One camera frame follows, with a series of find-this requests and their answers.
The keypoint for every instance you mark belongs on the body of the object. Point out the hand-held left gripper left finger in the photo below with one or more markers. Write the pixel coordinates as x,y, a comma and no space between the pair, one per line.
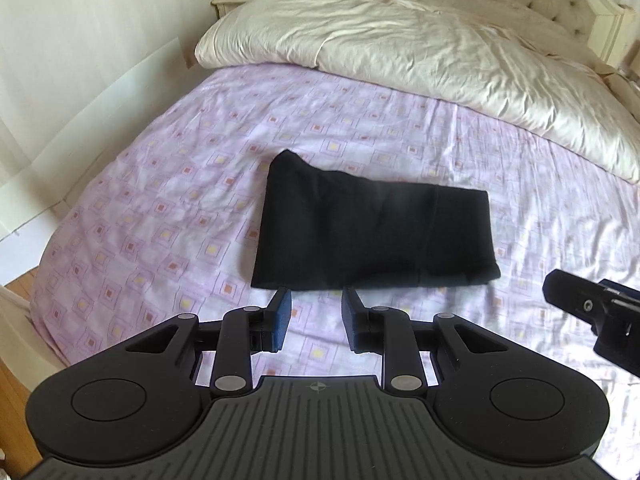
282,321

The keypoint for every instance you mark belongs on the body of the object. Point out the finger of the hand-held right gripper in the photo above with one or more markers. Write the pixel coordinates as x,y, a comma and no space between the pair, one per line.
570,292
622,340

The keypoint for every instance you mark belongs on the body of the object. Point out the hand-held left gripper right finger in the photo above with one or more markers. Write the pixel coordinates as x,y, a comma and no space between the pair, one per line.
351,321

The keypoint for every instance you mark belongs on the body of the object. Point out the black pants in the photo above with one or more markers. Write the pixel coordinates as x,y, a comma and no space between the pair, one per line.
375,230

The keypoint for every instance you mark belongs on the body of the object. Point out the purple patterned bed sheet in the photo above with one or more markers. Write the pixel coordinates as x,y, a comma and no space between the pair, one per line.
150,210

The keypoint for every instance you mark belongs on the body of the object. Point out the cream bed footboard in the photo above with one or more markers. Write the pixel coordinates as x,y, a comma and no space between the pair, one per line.
20,330

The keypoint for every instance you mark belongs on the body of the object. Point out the cream duvet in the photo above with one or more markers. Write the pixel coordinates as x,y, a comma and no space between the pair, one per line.
400,50

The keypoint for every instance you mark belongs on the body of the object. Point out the cream nightstand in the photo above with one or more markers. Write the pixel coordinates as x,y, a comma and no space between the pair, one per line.
230,5

